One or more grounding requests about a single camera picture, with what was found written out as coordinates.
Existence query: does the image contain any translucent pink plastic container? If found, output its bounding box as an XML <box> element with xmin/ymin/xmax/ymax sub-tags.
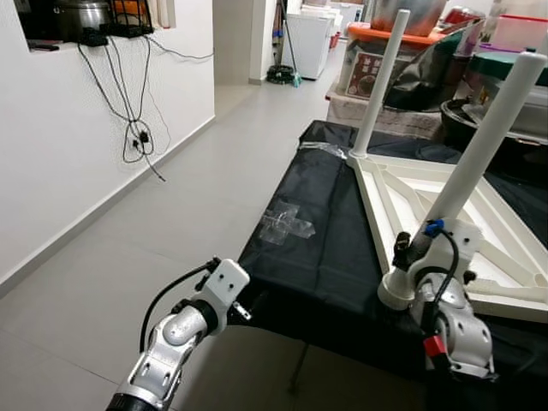
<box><xmin>491</xmin><ymin>13</ymin><xmax>548</xmax><ymax>54</ymax></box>

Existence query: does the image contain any green pot lid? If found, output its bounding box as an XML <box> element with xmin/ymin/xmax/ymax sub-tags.
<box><xmin>468</xmin><ymin>50</ymin><xmax>548</xmax><ymax>88</ymax></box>

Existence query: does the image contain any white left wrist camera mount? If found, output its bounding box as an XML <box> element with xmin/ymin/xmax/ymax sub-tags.
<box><xmin>201</xmin><ymin>259</ymin><xmax>252</xmax><ymax>337</ymax></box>

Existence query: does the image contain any black coiled hose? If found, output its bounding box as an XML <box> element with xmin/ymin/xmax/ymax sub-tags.
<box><xmin>265</xmin><ymin>64</ymin><xmax>299</xmax><ymax>86</ymax></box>

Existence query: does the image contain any steel cooking pot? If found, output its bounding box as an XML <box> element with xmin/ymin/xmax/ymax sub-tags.
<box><xmin>368</xmin><ymin>0</ymin><xmax>448</xmax><ymax>37</ymax></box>

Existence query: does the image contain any black tablecloth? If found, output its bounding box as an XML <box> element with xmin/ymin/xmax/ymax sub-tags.
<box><xmin>234</xmin><ymin>120</ymin><xmax>548</xmax><ymax>411</ymax></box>

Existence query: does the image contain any shiny black bag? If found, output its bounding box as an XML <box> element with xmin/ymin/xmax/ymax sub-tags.
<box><xmin>384</xmin><ymin>27</ymin><xmax>479</xmax><ymax>113</ymax></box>

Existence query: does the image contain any clear tape strip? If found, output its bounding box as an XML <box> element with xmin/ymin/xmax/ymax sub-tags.
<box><xmin>299</xmin><ymin>140</ymin><xmax>348</xmax><ymax>160</ymax></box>

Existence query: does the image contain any clear tape cross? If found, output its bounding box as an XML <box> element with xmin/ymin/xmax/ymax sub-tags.
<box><xmin>257</xmin><ymin>202</ymin><xmax>317</xmax><ymax>247</ymax></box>

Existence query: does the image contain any black wok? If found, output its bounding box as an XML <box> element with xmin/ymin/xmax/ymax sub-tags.
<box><xmin>440</xmin><ymin>97</ymin><xmax>493</xmax><ymax>148</ymax></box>

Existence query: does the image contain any grey metal table leg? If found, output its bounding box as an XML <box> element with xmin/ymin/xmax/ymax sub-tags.
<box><xmin>289</xmin><ymin>342</ymin><xmax>313</xmax><ymax>396</ymax></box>

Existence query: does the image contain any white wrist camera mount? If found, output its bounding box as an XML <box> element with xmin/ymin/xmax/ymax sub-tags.
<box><xmin>408</xmin><ymin>217</ymin><xmax>482</xmax><ymax>299</ymax></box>
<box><xmin>201</xmin><ymin>259</ymin><xmax>252</xmax><ymax>337</ymax></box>

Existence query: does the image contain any white chest freezer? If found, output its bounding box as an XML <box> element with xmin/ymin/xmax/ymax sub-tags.
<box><xmin>285</xmin><ymin>9</ymin><xmax>337</xmax><ymax>80</ymax></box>

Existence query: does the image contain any clear plastic storage container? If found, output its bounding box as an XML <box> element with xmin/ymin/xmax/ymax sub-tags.
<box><xmin>512</xmin><ymin>81</ymin><xmax>548</xmax><ymax>140</ymax></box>

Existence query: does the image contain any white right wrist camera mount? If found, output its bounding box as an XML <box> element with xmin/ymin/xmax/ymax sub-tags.
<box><xmin>408</xmin><ymin>217</ymin><xmax>482</xmax><ymax>299</ymax></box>

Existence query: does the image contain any silver rice cooker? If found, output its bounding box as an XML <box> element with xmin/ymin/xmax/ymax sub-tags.
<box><xmin>53</xmin><ymin>0</ymin><xmax>113</xmax><ymax>41</ymax></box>

